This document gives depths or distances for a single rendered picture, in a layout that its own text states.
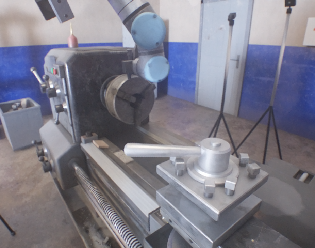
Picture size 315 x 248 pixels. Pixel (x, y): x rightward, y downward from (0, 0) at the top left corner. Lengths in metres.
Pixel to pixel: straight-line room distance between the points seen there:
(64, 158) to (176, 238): 0.88
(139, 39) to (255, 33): 3.48
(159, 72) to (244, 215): 0.49
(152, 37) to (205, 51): 3.93
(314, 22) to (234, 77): 1.49
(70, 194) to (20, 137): 1.79
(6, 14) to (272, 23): 4.32
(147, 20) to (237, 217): 0.49
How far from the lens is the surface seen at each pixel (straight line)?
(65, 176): 1.31
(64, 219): 1.99
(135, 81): 1.02
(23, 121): 3.15
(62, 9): 0.41
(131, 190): 0.83
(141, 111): 1.02
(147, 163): 1.18
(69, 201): 1.52
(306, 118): 3.77
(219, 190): 0.39
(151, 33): 0.56
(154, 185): 0.85
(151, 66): 0.70
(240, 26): 4.07
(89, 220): 1.35
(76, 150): 1.25
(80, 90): 1.12
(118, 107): 1.00
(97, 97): 1.17
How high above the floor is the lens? 1.38
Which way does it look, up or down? 23 degrees down
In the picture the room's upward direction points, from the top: straight up
